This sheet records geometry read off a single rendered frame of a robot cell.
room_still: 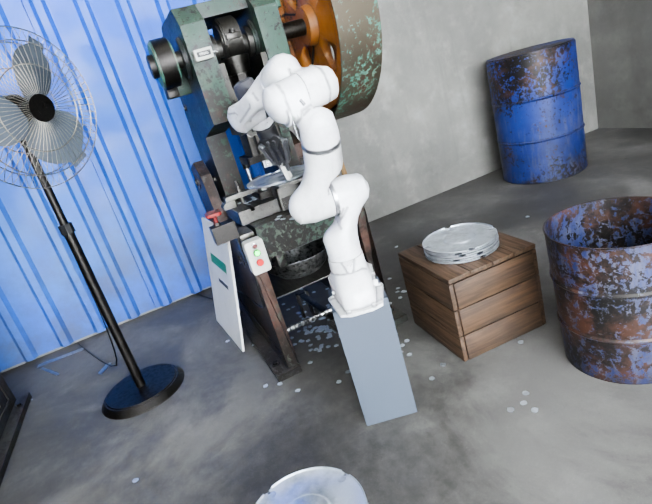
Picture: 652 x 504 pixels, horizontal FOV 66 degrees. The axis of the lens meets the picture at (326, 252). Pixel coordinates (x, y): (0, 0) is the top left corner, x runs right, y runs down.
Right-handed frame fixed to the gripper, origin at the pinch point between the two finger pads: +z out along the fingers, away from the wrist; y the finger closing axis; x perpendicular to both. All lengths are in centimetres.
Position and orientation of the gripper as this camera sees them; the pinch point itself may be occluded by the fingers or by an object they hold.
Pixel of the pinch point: (286, 171)
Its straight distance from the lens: 201.7
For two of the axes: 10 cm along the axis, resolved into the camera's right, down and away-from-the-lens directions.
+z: 3.5, 7.3, 5.9
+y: 9.1, -1.1, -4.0
